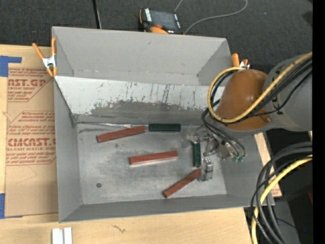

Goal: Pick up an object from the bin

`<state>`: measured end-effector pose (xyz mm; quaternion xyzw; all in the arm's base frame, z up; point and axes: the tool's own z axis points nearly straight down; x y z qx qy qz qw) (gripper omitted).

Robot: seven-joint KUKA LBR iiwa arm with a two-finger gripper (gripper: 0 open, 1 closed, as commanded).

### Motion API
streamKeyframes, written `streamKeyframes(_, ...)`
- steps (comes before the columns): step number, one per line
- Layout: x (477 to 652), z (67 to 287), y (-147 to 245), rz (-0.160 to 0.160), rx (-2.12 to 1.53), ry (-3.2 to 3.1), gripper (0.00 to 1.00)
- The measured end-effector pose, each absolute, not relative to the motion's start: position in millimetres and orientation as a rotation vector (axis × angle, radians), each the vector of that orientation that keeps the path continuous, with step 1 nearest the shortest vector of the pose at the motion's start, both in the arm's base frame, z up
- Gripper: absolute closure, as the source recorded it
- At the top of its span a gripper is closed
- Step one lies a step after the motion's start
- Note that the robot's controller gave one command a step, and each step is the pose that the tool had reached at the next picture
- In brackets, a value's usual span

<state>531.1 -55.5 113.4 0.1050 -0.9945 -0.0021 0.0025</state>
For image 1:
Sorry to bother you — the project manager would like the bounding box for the dark green flat block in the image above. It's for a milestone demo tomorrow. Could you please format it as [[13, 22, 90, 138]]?
[[191, 140, 202, 168], [148, 123, 182, 133]]

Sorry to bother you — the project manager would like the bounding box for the red-brown flat block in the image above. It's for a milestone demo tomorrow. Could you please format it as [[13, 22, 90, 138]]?
[[162, 168, 203, 199], [95, 125, 148, 144], [128, 150, 179, 168]]

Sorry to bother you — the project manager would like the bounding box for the grey metal bin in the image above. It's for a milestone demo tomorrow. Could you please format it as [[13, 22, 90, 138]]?
[[51, 26, 276, 223]]

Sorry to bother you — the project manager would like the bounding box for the brown cardboard board, red print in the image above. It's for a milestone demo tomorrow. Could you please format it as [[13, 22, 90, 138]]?
[[0, 44, 282, 219]]

